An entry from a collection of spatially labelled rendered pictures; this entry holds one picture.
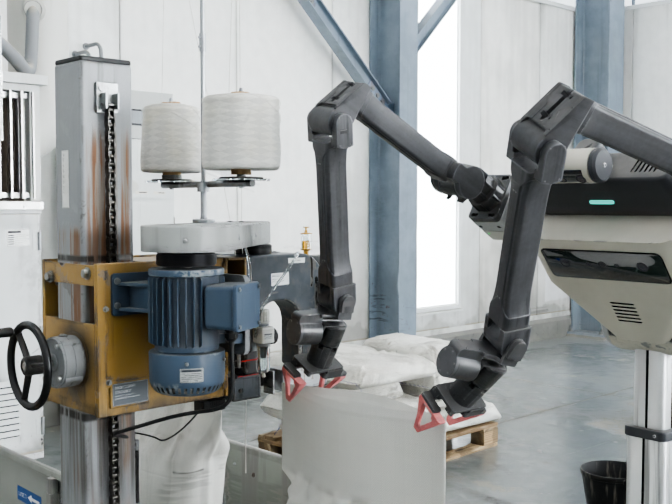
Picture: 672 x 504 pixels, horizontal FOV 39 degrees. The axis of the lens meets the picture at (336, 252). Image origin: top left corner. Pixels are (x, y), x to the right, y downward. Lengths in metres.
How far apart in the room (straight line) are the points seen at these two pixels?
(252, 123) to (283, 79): 5.65
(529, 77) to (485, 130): 0.94
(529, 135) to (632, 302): 0.70
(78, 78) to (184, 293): 0.50
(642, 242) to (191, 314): 0.91
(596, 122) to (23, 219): 3.68
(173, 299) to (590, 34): 9.31
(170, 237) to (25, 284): 3.12
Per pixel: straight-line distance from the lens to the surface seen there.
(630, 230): 2.02
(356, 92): 1.91
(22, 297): 4.89
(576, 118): 1.53
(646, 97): 10.72
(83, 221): 1.98
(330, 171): 1.92
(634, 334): 2.22
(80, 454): 2.07
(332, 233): 1.95
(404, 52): 8.04
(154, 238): 1.83
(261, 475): 2.82
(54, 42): 5.35
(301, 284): 2.25
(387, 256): 8.15
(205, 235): 1.81
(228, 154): 1.91
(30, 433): 5.01
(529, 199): 1.57
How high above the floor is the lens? 1.46
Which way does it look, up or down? 3 degrees down
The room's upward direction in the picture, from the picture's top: straight up
